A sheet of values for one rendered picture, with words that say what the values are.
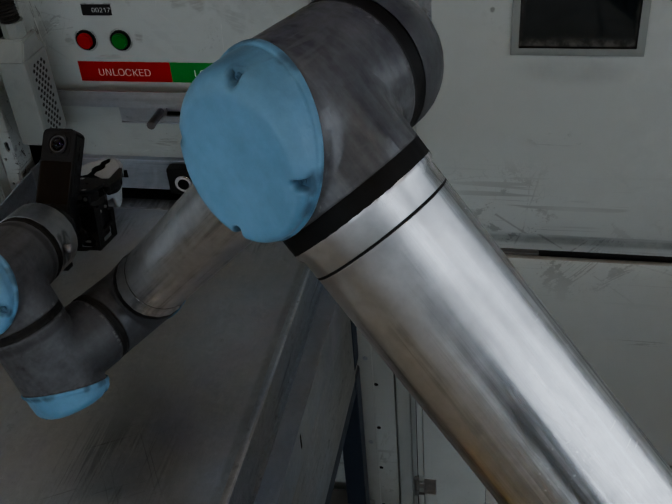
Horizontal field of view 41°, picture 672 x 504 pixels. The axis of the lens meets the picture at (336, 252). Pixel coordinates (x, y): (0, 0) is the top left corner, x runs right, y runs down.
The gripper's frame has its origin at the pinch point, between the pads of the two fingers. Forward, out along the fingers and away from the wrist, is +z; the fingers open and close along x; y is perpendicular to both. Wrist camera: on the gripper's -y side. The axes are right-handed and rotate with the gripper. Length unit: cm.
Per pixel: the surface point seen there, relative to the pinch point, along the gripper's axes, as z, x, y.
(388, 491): 37, 32, 88
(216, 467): -29.1, 22.2, 27.8
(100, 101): 21.8, -11.6, -1.6
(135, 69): 25.1, -6.2, -6.2
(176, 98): 21.7, 1.7, -2.5
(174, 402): -19.4, 13.3, 26.1
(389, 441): 34, 33, 72
